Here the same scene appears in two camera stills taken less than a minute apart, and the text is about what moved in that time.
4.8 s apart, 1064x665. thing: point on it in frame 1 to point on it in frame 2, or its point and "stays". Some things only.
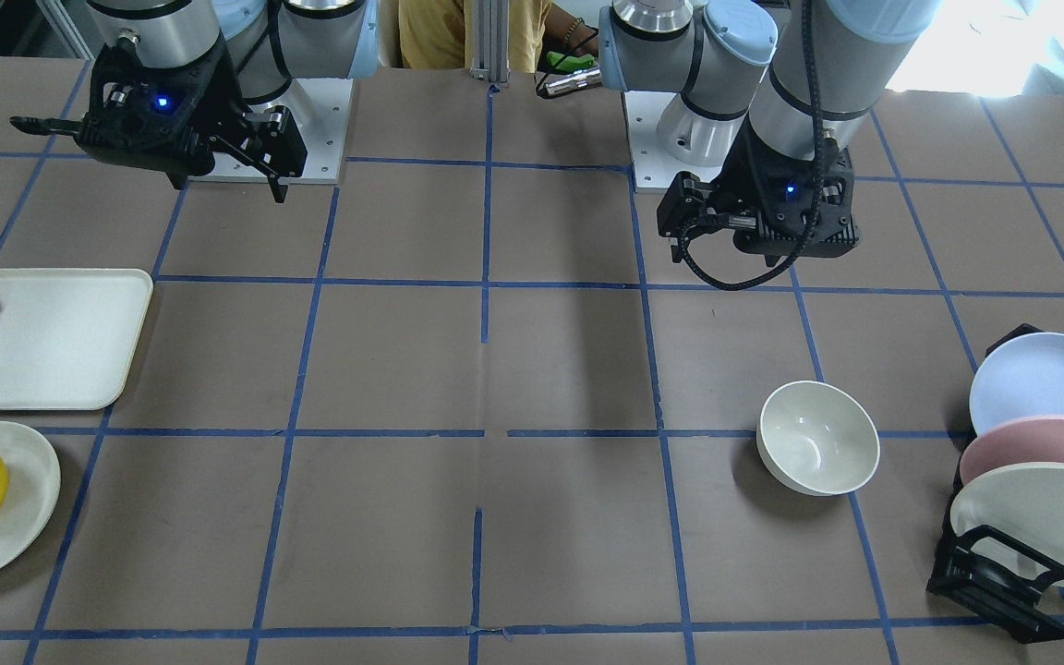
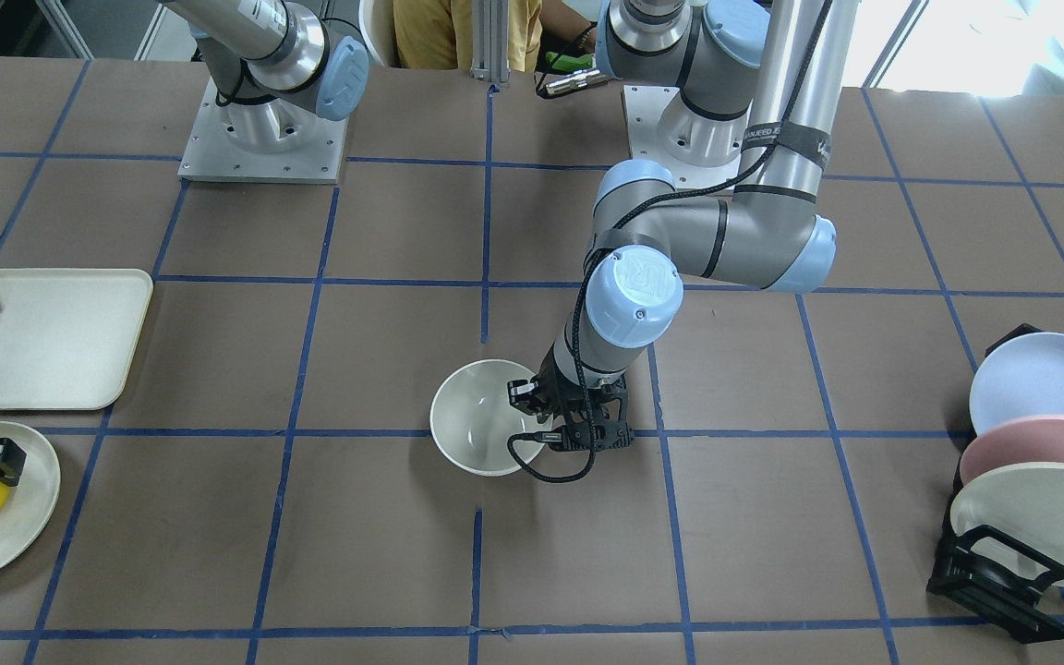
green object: (570, 63) stays
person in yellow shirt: (439, 33) stays
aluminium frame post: (490, 41) stays
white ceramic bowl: (815, 439) to (472, 419)
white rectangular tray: (54, 339) stays
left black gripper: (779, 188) to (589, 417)
